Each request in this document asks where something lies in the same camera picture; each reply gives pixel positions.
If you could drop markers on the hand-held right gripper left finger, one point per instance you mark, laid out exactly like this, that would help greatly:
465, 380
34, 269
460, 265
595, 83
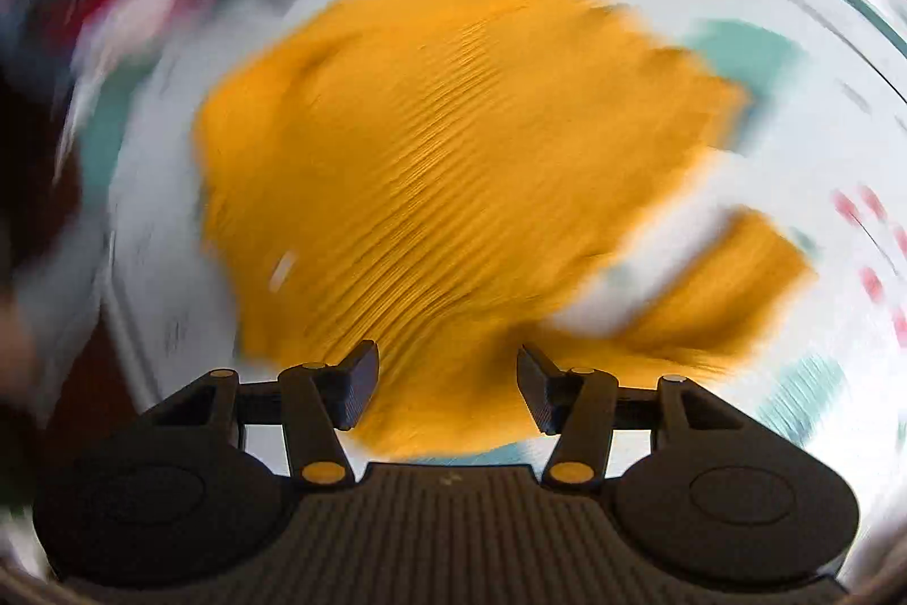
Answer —
360, 382

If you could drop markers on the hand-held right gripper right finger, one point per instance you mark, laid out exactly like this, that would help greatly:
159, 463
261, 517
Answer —
533, 389

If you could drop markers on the yellow knitted sweater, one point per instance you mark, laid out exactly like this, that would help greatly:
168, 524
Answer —
439, 172

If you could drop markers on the white printed play mat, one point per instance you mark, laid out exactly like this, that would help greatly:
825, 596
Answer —
793, 165

